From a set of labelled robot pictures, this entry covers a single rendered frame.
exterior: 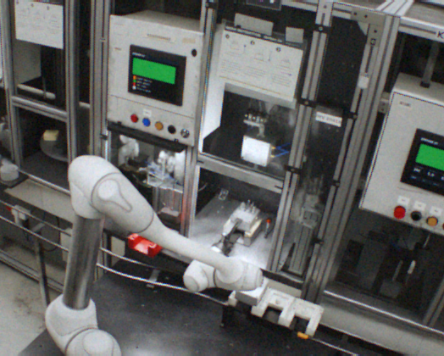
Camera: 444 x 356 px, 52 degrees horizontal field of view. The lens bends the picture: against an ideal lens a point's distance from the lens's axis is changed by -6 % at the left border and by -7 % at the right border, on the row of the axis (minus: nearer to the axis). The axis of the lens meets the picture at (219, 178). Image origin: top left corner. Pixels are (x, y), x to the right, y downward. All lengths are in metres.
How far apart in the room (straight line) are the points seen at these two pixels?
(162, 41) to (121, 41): 0.19
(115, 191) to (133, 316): 0.89
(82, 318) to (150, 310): 0.47
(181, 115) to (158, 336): 0.90
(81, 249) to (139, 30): 0.86
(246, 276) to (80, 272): 0.58
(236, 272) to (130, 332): 0.59
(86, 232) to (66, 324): 0.37
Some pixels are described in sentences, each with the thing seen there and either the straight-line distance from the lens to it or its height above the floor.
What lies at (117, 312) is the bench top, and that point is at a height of 0.68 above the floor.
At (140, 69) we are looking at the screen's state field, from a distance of 1.91.
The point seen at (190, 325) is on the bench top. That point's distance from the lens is 2.10.
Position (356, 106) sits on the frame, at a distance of 1.65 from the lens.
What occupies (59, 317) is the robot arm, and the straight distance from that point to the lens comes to 1.77.
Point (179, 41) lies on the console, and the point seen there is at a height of 1.78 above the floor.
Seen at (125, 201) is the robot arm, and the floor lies 1.48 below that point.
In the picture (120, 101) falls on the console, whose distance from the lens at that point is 2.04.
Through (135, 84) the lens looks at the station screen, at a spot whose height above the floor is 1.58.
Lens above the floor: 2.23
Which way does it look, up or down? 30 degrees down
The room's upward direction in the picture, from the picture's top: 8 degrees clockwise
